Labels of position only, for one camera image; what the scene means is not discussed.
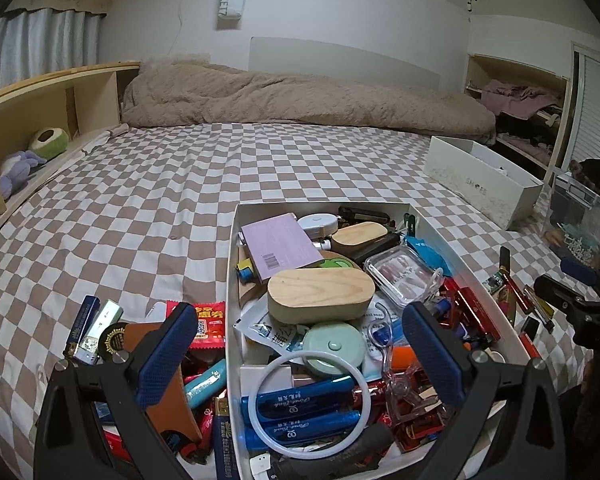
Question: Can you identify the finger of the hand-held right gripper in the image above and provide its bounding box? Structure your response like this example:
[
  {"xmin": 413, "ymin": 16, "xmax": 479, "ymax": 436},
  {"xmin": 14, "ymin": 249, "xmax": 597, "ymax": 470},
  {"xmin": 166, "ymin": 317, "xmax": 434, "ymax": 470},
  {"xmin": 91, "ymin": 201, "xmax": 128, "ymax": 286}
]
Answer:
[
  {"xmin": 560, "ymin": 257, "xmax": 599, "ymax": 288},
  {"xmin": 532, "ymin": 274, "xmax": 600, "ymax": 348}
]

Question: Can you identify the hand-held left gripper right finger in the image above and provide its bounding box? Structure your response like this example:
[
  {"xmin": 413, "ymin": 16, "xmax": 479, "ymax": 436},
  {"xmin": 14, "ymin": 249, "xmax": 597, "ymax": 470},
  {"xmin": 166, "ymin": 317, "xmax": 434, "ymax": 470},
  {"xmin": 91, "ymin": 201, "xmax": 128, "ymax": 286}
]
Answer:
[{"xmin": 402, "ymin": 302, "xmax": 566, "ymax": 480}]

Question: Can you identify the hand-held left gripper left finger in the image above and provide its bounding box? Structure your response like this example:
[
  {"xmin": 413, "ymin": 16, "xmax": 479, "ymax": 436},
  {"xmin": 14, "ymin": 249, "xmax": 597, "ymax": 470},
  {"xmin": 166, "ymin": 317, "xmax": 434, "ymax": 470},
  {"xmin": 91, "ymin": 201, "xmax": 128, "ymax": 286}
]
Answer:
[{"xmin": 32, "ymin": 302, "xmax": 201, "ymax": 480}]

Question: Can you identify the pile of assorted lighters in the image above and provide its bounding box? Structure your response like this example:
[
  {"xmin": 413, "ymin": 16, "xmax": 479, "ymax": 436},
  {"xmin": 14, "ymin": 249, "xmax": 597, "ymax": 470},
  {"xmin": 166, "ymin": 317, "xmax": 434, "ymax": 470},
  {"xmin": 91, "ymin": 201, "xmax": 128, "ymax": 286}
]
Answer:
[
  {"xmin": 480, "ymin": 246, "xmax": 556, "ymax": 361},
  {"xmin": 62, "ymin": 295, "xmax": 243, "ymax": 480}
]

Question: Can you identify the white cardboard box container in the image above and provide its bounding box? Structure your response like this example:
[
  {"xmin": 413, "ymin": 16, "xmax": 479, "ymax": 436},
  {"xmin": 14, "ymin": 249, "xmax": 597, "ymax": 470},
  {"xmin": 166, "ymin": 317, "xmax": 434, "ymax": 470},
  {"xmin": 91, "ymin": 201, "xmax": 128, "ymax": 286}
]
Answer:
[{"xmin": 227, "ymin": 201, "xmax": 531, "ymax": 480}]

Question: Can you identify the orange lighter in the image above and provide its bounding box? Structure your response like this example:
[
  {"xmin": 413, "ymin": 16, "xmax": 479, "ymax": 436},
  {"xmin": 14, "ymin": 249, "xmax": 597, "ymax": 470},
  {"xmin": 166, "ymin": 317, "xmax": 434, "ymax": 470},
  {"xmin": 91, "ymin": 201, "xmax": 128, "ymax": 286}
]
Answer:
[{"xmin": 390, "ymin": 345, "xmax": 416, "ymax": 368}]

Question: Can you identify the red coupon packet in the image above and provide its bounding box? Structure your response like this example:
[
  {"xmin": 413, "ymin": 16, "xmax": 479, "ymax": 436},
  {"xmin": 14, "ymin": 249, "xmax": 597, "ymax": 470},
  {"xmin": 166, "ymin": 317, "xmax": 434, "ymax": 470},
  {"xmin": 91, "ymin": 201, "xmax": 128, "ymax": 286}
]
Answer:
[{"xmin": 166, "ymin": 300, "xmax": 227, "ymax": 350}]

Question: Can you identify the brown leather case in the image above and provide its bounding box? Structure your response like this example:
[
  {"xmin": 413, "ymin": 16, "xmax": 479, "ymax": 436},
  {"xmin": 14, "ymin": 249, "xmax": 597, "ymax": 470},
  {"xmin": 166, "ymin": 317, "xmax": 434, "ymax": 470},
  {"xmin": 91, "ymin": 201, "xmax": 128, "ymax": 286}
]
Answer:
[{"xmin": 112, "ymin": 322, "xmax": 203, "ymax": 443}]

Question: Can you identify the clear plastic storage bin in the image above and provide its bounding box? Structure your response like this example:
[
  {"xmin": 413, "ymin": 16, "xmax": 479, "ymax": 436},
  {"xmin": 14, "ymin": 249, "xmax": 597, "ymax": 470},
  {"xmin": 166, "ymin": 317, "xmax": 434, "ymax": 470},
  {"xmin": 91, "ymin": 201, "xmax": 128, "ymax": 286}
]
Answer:
[{"xmin": 542, "ymin": 170, "xmax": 600, "ymax": 261}]

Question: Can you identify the clear plastic lidded box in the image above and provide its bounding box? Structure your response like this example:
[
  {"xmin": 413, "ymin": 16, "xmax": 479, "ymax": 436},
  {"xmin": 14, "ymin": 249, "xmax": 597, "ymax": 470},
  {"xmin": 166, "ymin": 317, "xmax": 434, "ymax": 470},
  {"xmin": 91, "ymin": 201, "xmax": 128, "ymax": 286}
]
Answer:
[{"xmin": 364, "ymin": 250, "xmax": 443, "ymax": 308}]

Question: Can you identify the dark furry item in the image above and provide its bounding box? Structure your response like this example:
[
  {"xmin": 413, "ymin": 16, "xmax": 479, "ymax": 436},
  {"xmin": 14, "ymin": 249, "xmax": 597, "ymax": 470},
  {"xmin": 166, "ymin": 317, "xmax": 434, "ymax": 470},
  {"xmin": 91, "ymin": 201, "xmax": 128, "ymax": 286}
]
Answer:
[{"xmin": 570, "ymin": 158, "xmax": 600, "ymax": 196}]

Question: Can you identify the teal blue packet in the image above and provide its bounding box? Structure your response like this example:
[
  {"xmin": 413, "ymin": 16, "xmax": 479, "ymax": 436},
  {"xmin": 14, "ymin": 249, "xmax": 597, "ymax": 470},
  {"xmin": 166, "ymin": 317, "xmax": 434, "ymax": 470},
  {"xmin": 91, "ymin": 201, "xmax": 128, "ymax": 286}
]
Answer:
[{"xmin": 404, "ymin": 236, "xmax": 453, "ymax": 278}]

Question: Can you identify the mint green round case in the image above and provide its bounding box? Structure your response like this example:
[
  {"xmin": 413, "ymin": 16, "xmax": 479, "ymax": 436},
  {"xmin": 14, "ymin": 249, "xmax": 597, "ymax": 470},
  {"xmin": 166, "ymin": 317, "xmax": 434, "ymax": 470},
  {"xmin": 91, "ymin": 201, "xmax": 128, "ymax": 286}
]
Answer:
[{"xmin": 302, "ymin": 321, "xmax": 367, "ymax": 377}]

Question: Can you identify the white blue sachet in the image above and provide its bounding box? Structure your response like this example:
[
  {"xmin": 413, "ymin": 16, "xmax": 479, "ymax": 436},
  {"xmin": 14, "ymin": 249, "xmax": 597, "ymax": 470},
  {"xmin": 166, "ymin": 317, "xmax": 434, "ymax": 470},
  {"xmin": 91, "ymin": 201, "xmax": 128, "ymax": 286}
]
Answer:
[{"xmin": 232, "ymin": 305, "xmax": 311, "ymax": 356}]

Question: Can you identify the large wooden oval case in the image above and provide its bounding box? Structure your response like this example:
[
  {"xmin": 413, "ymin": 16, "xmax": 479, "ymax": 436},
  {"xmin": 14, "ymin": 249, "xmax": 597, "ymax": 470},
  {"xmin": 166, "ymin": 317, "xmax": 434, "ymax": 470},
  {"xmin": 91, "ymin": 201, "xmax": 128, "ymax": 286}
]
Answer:
[{"xmin": 266, "ymin": 266, "xmax": 377, "ymax": 326}]

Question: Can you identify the small wooden oval case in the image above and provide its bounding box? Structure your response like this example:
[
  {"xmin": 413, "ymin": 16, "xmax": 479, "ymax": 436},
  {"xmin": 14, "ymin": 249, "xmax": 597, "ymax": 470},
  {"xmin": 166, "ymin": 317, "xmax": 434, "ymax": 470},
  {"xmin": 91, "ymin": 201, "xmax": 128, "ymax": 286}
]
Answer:
[{"xmin": 331, "ymin": 222, "xmax": 390, "ymax": 258}]

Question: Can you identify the white shoe box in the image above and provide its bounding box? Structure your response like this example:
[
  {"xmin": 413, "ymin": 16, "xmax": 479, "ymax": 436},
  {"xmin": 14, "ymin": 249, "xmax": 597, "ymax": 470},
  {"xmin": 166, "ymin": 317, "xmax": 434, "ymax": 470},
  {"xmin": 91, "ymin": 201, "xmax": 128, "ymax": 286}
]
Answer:
[{"xmin": 425, "ymin": 135, "xmax": 545, "ymax": 231}]

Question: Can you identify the blue pen pack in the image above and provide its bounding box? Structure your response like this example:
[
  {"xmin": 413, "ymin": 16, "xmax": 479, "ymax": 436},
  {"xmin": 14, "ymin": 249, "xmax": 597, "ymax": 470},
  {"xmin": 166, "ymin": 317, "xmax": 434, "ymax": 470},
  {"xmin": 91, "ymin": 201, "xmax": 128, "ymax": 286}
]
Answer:
[
  {"xmin": 240, "ymin": 377, "xmax": 358, "ymax": 423},
  {"xmin": 242, "ymin": 410, "xmax": 363, "ymax": 453}
]

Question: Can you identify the brown white checkered bedsheet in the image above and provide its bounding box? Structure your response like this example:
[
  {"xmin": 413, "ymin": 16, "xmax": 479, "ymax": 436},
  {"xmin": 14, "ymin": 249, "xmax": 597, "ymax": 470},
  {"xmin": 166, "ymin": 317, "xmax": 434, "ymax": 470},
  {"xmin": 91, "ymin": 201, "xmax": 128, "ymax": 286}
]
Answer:
[{"xmin": 0, "ymin": 122, "xmax": 600, "ymax": 480}]

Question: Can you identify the black oblong case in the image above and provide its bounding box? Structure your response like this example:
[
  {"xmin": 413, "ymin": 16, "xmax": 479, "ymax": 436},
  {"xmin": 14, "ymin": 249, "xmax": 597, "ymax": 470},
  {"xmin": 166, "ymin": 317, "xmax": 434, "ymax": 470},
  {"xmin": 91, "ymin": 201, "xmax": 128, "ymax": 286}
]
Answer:
[{"xmin": 339, "ymin": 206, "xmax": 396, "ymax": 226}]

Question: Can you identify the pink flat box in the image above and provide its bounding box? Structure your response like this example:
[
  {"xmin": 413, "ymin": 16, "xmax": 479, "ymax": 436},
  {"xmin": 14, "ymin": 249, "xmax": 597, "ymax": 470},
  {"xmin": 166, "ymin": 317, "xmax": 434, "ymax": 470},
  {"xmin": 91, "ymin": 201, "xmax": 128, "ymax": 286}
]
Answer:
[{"xmin": 240, "ymin": 213, "xmax": 326, "ymax": 283}]

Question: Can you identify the white slatted door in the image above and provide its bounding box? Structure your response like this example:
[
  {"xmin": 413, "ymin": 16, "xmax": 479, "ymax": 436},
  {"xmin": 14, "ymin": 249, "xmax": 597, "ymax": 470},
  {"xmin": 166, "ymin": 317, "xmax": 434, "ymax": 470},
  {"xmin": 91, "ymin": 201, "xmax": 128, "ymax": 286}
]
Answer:
[{"xmin": 565, "ymin": 42, "xmax": 600, "ymax": 171}]

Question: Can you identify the white round tape measure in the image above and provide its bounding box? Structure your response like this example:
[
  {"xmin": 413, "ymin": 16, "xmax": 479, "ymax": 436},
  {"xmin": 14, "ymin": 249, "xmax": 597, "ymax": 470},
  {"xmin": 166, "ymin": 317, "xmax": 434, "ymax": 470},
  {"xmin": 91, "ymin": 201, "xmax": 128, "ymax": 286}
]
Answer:
[{"xmin": 297, "ymin": 213, "xmax": 342, "ymax": 241}]

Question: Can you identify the pink clothes heap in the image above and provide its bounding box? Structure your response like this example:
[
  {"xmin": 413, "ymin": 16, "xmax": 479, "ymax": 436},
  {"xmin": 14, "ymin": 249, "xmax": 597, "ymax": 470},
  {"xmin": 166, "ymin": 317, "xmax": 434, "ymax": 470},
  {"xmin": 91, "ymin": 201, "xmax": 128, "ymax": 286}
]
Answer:
[{"xmin": 481, "ymin": 79, "xmax": 551, "ymax": 121}]

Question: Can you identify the purple plush toy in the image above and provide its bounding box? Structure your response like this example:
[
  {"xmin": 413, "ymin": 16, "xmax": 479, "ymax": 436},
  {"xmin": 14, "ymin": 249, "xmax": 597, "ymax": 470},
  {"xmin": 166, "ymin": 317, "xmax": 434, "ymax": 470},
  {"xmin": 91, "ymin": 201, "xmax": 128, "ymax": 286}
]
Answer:
[{"xmin": 0, "ymin": 150, "xmax": 47, "ymax": 198}]

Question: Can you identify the green avocado plush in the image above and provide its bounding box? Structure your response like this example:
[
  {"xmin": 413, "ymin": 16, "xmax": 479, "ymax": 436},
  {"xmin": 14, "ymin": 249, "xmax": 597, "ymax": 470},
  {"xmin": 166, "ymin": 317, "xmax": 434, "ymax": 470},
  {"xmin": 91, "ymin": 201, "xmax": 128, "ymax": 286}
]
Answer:
[{"xmin": 28, "ymin": 127, "xmax": 71, "ymax": 158}]

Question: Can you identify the beige fluffy blanket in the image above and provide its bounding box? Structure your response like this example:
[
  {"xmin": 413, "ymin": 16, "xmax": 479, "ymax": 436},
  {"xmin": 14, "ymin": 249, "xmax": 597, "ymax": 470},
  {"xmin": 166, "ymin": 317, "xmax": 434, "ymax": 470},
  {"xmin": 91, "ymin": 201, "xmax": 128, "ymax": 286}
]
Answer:
[{"xmin": 121, "ymin": 55, "xmax": 497, "ymax": 146}]

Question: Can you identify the wooden bedside shelf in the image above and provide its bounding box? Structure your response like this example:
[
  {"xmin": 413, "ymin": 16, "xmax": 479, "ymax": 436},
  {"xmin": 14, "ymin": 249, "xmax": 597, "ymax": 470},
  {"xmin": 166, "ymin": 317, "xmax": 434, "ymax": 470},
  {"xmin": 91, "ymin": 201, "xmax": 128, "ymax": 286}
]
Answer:
[{"xmin": 0, "ymin": 61, "xmax": 142, "ymax": 256}]

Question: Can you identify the white headboard panel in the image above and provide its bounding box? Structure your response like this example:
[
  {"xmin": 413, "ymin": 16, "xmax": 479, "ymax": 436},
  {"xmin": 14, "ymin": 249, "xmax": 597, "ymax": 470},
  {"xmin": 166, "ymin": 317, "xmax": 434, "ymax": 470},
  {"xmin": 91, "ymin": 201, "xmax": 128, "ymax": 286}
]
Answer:
[{"xmin": 249, "ymin": 36, "xmax": 443, "ymax": 93}]

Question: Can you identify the pale blue curtain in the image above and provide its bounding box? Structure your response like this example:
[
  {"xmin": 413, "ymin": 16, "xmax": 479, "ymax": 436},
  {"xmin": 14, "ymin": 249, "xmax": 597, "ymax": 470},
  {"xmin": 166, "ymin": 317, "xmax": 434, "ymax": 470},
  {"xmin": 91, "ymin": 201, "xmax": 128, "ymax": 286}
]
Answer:
[{"xmin": 0, "ymin": 9, "xmax": 103, "ymax": 96}]

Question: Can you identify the white plastic ring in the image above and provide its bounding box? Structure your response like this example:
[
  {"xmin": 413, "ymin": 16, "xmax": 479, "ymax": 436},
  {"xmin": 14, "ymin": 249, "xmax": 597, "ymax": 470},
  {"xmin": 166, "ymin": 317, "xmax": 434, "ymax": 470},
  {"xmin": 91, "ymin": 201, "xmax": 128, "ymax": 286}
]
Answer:
[{"xmin": 247, "ymin": 351, "xmax": 369, "ymax": 458}]

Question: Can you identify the open wall closet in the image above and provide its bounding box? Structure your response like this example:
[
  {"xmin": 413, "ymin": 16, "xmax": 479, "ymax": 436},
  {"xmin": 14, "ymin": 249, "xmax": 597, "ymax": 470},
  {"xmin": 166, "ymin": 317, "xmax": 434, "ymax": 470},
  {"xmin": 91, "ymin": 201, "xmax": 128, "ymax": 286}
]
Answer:
[{"xmin": 465, "ymin": 54, "xmax": 573, "ymax": 176}]

